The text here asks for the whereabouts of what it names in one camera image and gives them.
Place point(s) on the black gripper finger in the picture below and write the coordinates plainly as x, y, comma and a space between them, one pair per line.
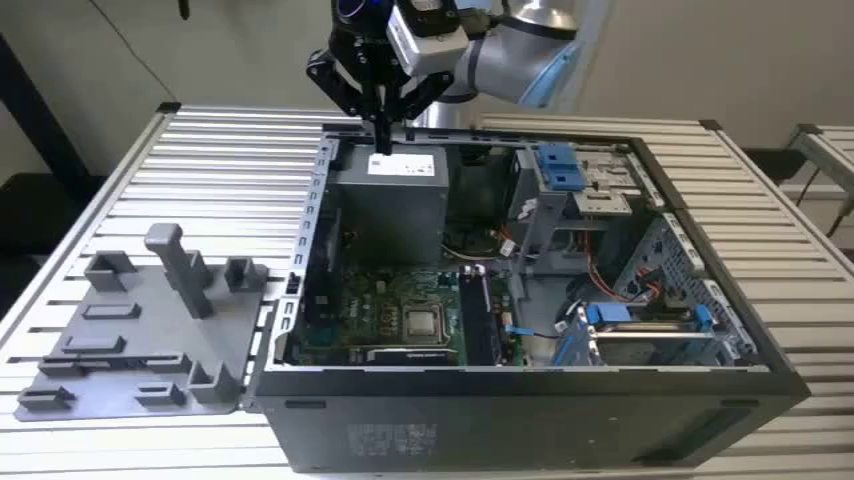
337, 82
423, 95

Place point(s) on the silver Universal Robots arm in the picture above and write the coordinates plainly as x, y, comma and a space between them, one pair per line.
507, 55

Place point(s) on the blue plastic drive latch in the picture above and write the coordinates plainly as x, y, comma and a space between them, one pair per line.
555, 155
562, 180

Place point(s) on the grey power supply unit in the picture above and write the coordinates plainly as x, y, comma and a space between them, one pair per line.
390, 215

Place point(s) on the green motherboard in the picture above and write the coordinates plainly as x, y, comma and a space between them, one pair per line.
374, 300

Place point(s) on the silver CPU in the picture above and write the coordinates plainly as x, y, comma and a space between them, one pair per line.
422, 324

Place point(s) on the perforated metal drive cage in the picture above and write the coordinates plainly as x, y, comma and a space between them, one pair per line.
674, 250

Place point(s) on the black graphics card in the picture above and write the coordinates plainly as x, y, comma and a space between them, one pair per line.
414, 356

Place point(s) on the grey plastic parts rack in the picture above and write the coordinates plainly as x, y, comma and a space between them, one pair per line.
214, 340

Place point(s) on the hard disk in blue carrier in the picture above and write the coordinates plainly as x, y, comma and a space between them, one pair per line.
641, 345

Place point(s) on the aluminium side table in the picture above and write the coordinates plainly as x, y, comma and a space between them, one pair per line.
828, 145

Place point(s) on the black open PC case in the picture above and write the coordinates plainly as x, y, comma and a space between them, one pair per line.
467, 425

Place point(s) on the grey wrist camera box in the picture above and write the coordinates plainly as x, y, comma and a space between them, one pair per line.
434, 47

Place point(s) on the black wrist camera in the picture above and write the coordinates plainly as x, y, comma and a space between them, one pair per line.
434, 15

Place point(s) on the silver drive bracket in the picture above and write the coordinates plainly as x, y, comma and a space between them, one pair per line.
603, 205

